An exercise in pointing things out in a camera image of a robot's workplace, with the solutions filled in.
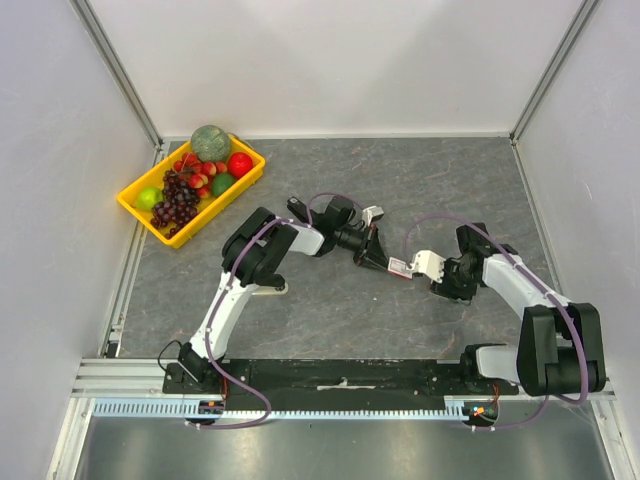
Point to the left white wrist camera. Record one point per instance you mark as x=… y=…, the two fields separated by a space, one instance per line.
x=371 y=215

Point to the red apple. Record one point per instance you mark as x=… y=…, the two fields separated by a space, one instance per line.
x=239 y=164

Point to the slotted cable duct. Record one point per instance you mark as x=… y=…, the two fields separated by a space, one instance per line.
x=192 y=409

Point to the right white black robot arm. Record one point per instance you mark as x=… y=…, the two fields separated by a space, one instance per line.
x=560 y=350

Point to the white black stapler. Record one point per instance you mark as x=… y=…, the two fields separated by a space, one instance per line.
x=271 y=291

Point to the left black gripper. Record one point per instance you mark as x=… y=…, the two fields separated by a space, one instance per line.
x=372 y=248

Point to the purple grape bunch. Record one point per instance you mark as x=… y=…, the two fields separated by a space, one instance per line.
x=178 y=208

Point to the red peach cluster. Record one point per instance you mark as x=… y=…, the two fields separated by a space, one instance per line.
x=197 y=174

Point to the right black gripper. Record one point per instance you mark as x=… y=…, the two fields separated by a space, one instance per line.
x=445 y=279

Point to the light green lime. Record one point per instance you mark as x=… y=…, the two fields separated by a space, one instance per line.
x=148 y=197

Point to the red white staple box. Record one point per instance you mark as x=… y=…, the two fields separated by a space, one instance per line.
x=399 y=268

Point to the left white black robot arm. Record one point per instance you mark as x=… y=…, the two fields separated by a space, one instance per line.
x=251 y=257

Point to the yellow plastic tray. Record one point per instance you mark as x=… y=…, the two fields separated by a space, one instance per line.
x=207 y=208

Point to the dark green lime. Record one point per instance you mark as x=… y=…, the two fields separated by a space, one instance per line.
x=221 y=183

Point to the green melon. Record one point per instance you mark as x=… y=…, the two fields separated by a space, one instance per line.
x=210 y=143

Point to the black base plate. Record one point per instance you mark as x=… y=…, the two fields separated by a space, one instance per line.
x=361 y=384

